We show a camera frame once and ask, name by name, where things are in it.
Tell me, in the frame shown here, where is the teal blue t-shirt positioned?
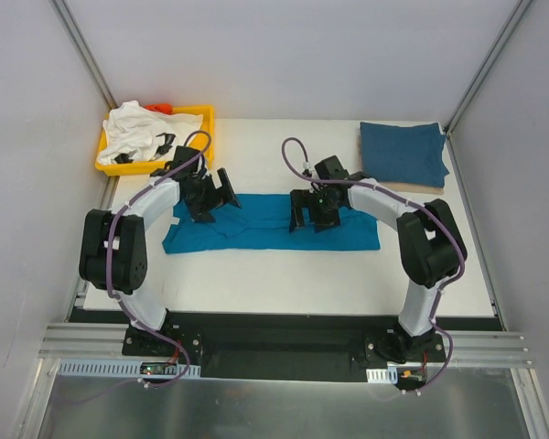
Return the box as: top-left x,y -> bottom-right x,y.
162,194 -> 381,254

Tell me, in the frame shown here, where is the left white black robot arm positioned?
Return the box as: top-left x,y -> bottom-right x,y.
79,146 -> 241,356

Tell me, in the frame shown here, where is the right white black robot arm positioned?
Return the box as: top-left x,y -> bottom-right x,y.
289,155 -> 467,363

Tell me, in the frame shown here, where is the yellow plastic bin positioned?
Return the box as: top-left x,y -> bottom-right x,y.
94,105 -> 215,177

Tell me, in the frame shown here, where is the folded dark blue t-shirt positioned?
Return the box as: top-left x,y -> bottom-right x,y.
360,122 -> 449,189

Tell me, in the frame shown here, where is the orange garment in bin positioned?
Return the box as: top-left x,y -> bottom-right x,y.
145,103 -> 173,114

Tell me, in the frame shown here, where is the white printed t-shirt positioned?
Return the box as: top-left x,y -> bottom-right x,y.
96,101 -> 203,166

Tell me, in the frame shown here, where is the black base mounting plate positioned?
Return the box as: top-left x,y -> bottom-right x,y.
68,310 -> 458,383

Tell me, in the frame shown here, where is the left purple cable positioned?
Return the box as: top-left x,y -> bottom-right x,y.
104,130 -> 212,391

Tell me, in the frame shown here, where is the purple cable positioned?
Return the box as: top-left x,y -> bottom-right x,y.
281,136 -> 468,399
104,130 -> 212,391

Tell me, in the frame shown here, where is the left aluminium frame post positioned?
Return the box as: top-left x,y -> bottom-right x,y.
49,0 -> 117,111

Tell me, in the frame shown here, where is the aluminium frame post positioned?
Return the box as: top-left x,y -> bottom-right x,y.
49,0 -> 117,111
444,0 -> 534,137

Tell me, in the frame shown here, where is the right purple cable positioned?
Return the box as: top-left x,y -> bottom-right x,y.
281,136 -> 468,399

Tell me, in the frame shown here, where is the aluminium extrusion rail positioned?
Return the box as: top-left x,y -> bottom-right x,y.
39,322 -> 535,369

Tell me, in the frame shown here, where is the right slotted cable duct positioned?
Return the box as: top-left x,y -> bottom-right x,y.
366,367 -> 398,385

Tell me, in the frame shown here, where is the slotted cable duct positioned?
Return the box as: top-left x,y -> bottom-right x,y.
59,359 -> 201,380
366,367 -> 398,385

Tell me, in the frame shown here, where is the right aluminium frame post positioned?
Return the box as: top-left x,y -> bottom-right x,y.
444,0 -> 534,137

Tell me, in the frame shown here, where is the left slotted cable duct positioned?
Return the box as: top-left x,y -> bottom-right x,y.
59,359 -> 201,380

